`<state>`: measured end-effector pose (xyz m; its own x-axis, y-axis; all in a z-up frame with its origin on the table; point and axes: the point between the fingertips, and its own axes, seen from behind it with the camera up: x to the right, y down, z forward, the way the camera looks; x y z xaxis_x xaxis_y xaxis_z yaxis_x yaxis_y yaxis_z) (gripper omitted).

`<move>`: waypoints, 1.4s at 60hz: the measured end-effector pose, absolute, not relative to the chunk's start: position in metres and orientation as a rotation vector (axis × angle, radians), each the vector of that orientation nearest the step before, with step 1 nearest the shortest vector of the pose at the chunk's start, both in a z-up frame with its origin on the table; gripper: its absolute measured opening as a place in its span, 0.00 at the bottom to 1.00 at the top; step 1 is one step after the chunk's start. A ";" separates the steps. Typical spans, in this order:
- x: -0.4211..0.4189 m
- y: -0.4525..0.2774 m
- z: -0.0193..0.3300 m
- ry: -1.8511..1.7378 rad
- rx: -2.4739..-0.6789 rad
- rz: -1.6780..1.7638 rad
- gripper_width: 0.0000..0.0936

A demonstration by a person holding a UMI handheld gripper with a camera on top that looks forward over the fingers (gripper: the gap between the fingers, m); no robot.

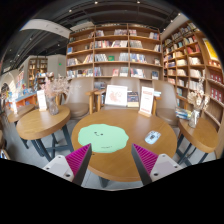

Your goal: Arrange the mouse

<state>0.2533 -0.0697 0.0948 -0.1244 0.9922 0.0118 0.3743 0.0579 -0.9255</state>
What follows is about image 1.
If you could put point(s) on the green blob mouse pad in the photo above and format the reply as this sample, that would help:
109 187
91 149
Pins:
103 138

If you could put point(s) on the round wooden left table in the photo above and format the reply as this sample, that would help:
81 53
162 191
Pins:
38 124

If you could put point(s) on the beige left armchair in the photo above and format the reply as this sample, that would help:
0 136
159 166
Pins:
80 97

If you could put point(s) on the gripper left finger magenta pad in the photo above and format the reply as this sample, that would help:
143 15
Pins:
73 166

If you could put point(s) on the far wooden bookshelf left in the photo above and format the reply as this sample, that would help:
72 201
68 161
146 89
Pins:
37 68

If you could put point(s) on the glass vase dried flowers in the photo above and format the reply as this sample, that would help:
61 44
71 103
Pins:
200 100

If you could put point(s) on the wooden bookshelf right wall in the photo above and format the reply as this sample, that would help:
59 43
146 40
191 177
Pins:
188 57

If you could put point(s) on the framed white picture card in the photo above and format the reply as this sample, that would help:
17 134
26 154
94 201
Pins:
116 95

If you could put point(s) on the stack of books right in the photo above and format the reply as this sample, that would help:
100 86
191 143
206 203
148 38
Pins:
183 114

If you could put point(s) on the beige centre armchair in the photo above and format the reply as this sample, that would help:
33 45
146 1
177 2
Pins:
133 85

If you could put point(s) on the small round table far-left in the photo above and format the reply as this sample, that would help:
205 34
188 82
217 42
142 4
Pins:
15 117

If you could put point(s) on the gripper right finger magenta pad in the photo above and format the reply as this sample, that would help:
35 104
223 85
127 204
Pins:
152 167

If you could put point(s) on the dark book on chair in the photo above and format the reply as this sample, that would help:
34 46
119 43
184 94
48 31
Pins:
132 99

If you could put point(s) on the white sign on stand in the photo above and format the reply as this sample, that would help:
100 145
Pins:
146 102

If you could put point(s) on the beige right armchair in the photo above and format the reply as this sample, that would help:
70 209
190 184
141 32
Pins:
166 106

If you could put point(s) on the glass vase pink flowers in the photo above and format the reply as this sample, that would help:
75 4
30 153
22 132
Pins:
52 89

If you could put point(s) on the round wooden right table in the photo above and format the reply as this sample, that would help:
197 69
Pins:
203 137

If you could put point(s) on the beige armchair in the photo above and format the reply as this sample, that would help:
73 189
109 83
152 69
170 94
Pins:
133 85
166 106
80 97

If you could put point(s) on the white sign left table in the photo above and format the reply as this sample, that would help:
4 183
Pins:
41 100

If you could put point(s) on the large wooden bookshelf back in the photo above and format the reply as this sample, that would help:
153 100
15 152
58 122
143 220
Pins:
115 50

